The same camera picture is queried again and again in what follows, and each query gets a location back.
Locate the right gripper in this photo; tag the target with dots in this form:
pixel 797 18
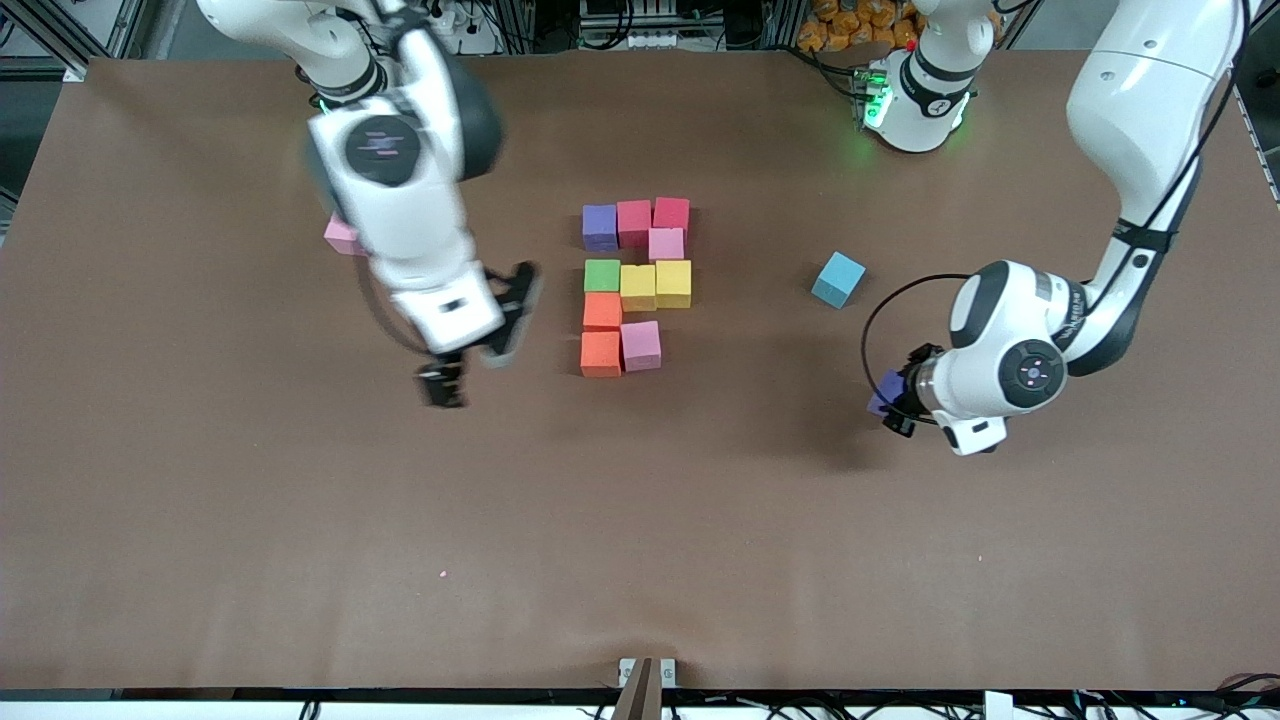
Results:
pixel 441 383

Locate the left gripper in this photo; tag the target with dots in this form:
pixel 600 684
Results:
pixel 912 388

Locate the purple foam cube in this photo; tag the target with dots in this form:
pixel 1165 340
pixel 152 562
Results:
pixel 885 392
pixel 600 227

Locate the orange foam cube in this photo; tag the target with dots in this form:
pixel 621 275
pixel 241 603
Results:
pixel 602 311
pixel 601 354

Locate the green foam cube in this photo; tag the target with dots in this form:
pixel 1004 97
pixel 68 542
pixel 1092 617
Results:
pixel 602 275

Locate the pink foam cube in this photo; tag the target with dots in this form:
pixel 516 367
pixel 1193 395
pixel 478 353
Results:
pixel 666 244
pixel 641 346
pixel 340 238

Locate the yellow foam cube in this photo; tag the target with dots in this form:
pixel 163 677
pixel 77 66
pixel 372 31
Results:
pixel 673 283
pixel 638 287

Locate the red foam cube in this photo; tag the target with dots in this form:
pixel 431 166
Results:
pixel 671 214
pixel 634 223

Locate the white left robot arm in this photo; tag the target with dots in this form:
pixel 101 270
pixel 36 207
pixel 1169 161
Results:
pixel 1140 100

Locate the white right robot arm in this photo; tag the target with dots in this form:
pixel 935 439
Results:
pixel 400 200

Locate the blue foam cube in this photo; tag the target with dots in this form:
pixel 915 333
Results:
pixel 838 279

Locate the brown paper table cover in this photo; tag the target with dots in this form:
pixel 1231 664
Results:
pixel 600 520

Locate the white power strip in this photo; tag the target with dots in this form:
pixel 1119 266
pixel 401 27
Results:
pixel 470 35

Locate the orange snack bag pile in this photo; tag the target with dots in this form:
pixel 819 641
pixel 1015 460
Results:
pixel 850 25

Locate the metal mount bracket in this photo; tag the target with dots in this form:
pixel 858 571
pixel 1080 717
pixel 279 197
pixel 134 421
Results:
pixel 645 690

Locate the aluminium frame profile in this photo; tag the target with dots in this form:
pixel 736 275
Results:
pixel 70 60

